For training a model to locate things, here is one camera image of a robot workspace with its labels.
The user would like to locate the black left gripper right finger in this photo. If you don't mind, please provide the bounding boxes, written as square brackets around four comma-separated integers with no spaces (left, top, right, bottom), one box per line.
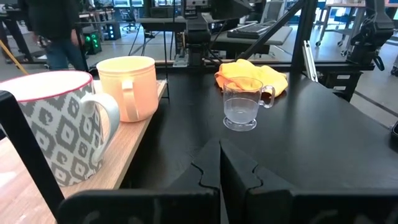
[220,139,398,224]

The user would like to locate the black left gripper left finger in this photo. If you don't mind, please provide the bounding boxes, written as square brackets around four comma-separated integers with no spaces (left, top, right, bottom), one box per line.
[57,138,222,224]

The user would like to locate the peach ceramic mug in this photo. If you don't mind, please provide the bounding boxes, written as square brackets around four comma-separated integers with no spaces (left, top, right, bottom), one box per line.
[96,55,160,123]

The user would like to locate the clear glass cup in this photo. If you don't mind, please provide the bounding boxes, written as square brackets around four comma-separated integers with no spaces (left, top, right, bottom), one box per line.
[222,76,277,133]

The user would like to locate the grey white patterned mug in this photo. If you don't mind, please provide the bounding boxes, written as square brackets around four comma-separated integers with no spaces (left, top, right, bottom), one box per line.
[0,70,121,188]

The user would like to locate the black monitor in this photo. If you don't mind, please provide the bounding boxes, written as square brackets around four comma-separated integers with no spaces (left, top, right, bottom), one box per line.
[211,0,253,21]

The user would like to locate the black keyboard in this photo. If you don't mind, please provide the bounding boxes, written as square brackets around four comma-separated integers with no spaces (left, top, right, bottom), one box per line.
[226,21,278,40]

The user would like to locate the black office chair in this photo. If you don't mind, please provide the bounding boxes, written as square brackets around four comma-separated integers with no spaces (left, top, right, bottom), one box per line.
[121,9,138,34]

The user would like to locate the grey office chair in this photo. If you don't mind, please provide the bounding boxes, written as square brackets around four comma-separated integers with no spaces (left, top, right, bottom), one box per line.
[260,0,286,25]

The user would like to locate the grey keyboard desk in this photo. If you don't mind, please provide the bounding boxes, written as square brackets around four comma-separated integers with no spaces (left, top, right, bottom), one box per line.
[210,24,294,56]

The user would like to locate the light wooden board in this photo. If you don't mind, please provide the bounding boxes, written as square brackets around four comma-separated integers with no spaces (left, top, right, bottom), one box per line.
[0,18,171,224]

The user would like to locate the yellow cloth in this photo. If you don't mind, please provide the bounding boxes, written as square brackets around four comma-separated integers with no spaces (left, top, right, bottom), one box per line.
[214,58,289,98]

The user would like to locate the computer with green lights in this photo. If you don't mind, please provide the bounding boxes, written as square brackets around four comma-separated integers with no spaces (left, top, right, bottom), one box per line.
[83,29,103,56]

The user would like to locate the person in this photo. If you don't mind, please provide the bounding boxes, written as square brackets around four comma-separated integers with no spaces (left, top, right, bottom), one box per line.
[17,0,87,72]

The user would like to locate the black drawer box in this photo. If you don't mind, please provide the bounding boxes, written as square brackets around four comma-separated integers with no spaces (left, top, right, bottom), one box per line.
[322,70,364,103]

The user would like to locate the wheeled table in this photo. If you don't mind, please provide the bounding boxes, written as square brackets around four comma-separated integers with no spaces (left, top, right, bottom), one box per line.
[315,0,369,57]

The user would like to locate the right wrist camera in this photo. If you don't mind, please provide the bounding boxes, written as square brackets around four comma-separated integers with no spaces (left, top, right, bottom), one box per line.
[183,0,210,7]

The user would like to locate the silver metal bracket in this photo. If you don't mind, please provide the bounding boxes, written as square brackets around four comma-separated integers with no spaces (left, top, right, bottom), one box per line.
[302,39,319,83]

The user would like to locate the yellow floor cable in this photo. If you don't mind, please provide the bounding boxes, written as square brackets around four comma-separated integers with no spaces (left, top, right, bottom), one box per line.
[0,39,29,76]

